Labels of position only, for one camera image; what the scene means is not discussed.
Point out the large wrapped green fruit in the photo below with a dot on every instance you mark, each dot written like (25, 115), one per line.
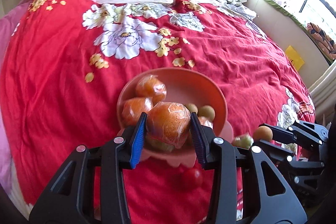
(159, 145)

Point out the small brown fruit on bed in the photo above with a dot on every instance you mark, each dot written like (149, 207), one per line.
(192, 108)

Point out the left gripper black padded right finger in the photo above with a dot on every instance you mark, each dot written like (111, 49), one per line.
(202, 137)

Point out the red floral bedspread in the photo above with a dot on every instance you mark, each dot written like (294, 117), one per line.
(69, 60)

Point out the wrapped orange in bowl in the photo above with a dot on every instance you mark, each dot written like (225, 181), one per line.
(205, 122)

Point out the red cherry tomato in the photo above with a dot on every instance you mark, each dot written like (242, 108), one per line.
(192, 178)

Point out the small brown longan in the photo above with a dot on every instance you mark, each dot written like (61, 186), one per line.
(207, 111)

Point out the patterned cushion on sill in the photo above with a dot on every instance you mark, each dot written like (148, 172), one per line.
(323, 41)

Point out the small wrapped green fruit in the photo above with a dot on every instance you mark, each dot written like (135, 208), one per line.
(243, 141)

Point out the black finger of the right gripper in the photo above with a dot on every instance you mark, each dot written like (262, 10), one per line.
(283, 132)
(275, 153)

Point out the orange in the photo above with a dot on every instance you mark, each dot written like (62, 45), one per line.
(133, 108)
(168, 122)
(151, 86)
(205, 122)

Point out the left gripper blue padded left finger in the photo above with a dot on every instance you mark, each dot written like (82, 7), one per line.
(137, 141)

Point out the pink plastic bowl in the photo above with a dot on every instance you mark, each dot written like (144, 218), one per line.
(183, 86)

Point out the yellow paper sticker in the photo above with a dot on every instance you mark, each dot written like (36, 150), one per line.
(295, 59)

